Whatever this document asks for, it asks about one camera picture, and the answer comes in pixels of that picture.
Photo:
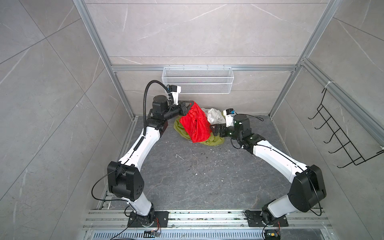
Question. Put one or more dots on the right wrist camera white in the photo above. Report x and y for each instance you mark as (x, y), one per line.
(229, 117)

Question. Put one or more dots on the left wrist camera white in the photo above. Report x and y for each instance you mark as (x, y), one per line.
(174, 92)

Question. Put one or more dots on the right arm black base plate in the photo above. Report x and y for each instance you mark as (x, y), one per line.
(263, 218)

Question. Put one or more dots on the aluminium rail frame front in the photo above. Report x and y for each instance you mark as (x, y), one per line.
(206, 225)

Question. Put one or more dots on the white cloth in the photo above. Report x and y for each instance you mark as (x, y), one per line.
(214, 116)

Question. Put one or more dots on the white wire mesh basket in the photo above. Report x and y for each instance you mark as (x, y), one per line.
(200, 80)

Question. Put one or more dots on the green cloth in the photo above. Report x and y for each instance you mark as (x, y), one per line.
(212, 141)

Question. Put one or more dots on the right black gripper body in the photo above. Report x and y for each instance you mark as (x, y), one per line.
(225, 131)

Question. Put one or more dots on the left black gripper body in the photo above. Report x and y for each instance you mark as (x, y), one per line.
(177, 110)

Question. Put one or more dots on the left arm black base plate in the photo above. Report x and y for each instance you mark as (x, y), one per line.
(154, 219)

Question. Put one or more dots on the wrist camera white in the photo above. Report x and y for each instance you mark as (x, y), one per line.
(174, 92)
(229, 117)

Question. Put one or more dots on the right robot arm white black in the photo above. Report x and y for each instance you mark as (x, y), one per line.
(307, 182)

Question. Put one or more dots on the black wire hook rack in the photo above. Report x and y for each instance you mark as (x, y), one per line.
(354, 156)

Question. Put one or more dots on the red cloth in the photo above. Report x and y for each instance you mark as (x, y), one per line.
(196, 124)

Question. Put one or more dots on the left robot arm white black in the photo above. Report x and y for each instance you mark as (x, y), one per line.
(124, 176)

